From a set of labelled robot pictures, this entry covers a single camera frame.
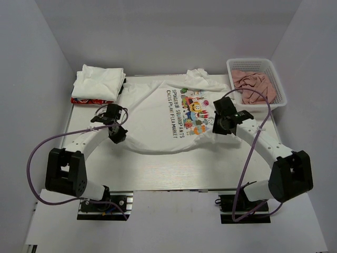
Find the red patterned folded t-shirt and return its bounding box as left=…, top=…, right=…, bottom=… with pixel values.
left=71, top=98, right=114, bottom=105

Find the white printed t-shirt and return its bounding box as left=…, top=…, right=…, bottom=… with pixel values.
left=118, top=70, right=241, bottom=153

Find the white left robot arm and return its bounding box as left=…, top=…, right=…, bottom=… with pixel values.
left=45, top=104, right=127, bottom=210

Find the white folded t-shirt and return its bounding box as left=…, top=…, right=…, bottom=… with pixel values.
left=72, top=64, right=126, bottom=101

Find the black folded t-shirt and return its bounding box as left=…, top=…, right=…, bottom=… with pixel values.
left=117, top=78, right=127, bottom=97

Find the white plastic basket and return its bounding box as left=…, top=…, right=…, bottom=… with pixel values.
left=226, top=58, right=287, bottom=112

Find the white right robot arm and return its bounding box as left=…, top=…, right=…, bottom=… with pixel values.
left=213, top=96, right=313, bottom=210

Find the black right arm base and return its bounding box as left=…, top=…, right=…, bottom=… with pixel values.
left=215, top=194, right=271, bottom=225

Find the pink t-shirt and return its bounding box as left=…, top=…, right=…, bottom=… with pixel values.
left=231, top=70, right=276, bottom=104

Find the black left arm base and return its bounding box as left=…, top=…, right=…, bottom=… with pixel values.
left=77, top=192, right=134, bottom=221

